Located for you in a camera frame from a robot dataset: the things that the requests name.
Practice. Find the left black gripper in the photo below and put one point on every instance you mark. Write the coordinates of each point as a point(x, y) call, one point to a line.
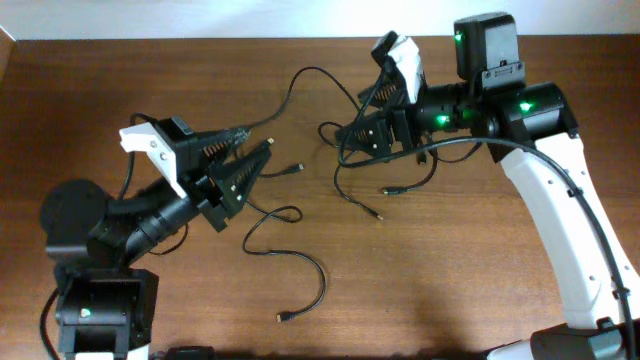
point(206, 201)

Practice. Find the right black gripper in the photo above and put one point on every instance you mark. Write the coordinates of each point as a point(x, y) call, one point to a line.
point(400, 104)

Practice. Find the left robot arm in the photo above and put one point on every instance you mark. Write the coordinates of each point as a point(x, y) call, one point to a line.
point(105, 306)

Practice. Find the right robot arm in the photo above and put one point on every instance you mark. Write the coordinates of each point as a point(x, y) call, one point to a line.
point(532, 133)

